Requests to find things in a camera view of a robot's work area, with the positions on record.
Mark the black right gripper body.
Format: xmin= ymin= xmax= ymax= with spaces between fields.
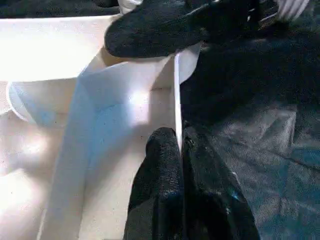
xmin=207 ymin=0 xmax=282 ymax=34

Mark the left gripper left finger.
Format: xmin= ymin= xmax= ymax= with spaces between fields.
xmin=127 ymin=126 xmax=185 ymax=240

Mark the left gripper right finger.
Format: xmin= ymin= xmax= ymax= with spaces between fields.
xmin=183 ymin=124 xmax=256 ymax=240

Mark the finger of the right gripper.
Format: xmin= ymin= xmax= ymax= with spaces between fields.
xmin=103 ymin=0 xmax=216 ymax=60

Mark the white plastic table leg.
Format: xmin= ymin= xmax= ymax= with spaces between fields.
xmin=117 ymin=0 xmax=145 ymax=15

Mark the white plastic table top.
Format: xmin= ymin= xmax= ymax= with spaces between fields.
xmin=0 ymin=13 xmax=202 ymax=240

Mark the black plastic mat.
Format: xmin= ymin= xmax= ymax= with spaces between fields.
xmin=0 ymin=0 xmax=320 ymax=240

